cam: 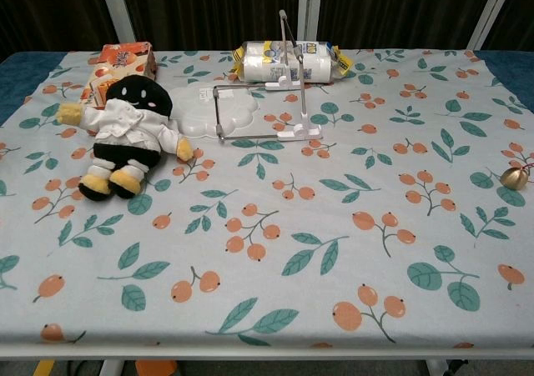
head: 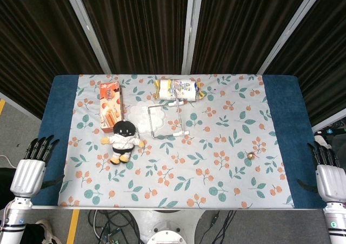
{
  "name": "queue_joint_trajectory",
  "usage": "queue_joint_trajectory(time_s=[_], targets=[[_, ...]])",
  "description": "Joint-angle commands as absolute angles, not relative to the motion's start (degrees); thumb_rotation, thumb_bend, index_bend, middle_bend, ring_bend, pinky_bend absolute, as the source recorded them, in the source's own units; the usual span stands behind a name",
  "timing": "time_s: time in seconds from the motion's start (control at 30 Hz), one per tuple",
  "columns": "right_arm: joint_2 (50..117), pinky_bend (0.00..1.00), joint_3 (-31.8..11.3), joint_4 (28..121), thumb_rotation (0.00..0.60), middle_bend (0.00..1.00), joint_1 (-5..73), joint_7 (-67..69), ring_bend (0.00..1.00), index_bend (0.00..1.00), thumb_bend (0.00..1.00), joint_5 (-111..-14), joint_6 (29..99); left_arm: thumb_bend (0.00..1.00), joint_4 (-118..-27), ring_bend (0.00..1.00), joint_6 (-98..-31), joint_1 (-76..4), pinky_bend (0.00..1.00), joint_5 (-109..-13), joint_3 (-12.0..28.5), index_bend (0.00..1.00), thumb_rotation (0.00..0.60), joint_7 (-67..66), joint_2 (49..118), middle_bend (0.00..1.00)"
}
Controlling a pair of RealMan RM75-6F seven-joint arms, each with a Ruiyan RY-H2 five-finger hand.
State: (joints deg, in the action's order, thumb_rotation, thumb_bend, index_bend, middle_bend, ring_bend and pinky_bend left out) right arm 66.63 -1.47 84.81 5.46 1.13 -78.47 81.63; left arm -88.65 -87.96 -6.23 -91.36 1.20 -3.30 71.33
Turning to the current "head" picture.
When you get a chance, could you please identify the gold ball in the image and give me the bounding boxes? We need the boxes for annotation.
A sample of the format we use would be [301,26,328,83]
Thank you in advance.
[245,149,262,161]

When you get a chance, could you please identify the blue table mat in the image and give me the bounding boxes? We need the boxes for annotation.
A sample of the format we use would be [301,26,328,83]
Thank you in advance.
[31,75,335,209]

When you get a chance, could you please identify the black-headed plush doll white coat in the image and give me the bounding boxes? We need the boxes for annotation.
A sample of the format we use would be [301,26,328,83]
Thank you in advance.
[100,120,145,165]

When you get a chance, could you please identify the white flower-shaped plastic plate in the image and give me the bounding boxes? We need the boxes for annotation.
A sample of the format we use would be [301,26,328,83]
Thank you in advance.
[127,101,166,134]

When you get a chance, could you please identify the beige sneaker with black laces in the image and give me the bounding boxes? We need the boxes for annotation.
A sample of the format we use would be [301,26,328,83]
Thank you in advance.
[35,219,64,244]

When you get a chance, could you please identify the white wire stand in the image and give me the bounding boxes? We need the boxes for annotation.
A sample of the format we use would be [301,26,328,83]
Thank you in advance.
[148,91,190,140]

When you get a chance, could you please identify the black floor cables with connector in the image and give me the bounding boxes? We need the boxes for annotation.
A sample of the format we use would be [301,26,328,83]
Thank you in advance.
[197,208,237,244]

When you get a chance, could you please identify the pack of white tissue rolls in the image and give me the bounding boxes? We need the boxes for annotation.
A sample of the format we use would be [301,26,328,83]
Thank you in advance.
[153,78,207,102]

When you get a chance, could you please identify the black equipment with blue labels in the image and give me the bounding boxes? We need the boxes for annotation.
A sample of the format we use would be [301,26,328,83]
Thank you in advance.
[313,119,346,138]

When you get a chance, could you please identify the grey metal partition post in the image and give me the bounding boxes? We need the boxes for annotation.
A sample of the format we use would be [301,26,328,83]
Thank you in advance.
[61,0,113,76]
[181,0,204,76]
[256,0,324,76]

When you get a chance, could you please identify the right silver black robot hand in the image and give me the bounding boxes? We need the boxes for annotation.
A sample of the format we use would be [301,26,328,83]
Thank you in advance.
[296,142,346,202]

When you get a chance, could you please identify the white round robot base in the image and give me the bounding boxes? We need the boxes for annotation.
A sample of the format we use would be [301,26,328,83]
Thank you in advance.
[127,208,209,244]

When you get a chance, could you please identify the floral fruit print tablecloth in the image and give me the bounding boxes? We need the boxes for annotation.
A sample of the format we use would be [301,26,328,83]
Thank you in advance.
[58,74,295,209]

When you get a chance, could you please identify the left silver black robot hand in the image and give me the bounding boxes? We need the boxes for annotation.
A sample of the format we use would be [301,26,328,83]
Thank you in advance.
[10,134,65,199]

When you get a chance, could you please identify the tangle of black floor cables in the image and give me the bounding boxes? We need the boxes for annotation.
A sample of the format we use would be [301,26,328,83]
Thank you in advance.
[89,208,141,244]

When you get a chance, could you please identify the dark brown curtain panel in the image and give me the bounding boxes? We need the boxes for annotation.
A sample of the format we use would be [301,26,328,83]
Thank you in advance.
[190,0,316,75]
[263,0,346,127]
[0,0,105,120]
[77,0,190,75]

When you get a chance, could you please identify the orange biscuit box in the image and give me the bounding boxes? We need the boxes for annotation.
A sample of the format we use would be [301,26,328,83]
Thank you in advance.
[98,81,125,134]

